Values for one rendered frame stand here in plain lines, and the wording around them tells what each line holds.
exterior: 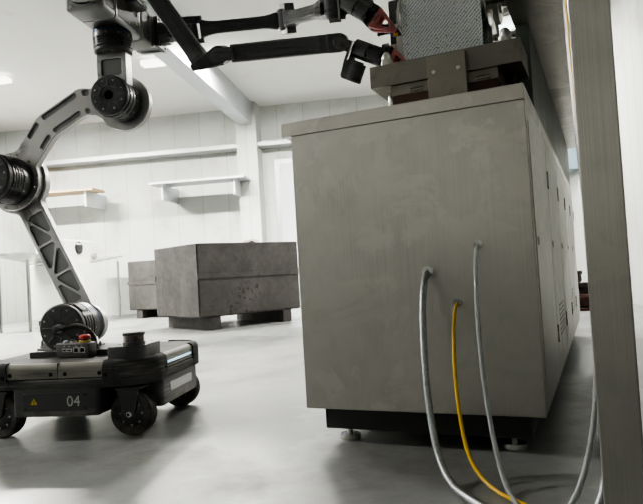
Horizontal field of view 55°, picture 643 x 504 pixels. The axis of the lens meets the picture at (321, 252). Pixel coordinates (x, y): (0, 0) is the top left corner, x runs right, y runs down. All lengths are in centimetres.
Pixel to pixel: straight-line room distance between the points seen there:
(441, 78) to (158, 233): 825
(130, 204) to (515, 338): 870
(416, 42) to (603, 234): 110
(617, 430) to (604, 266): 25
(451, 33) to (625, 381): 121
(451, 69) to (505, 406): 86
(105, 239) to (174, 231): 112
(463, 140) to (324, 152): 38
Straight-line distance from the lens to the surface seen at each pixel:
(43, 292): 838
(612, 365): 104
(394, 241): 161
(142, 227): 978
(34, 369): 215
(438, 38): 195
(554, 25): 199
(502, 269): 155
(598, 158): 103
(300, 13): 234
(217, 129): 956
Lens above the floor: 48
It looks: 2 degrees up
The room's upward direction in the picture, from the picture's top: 3 degrees counter-clockwise
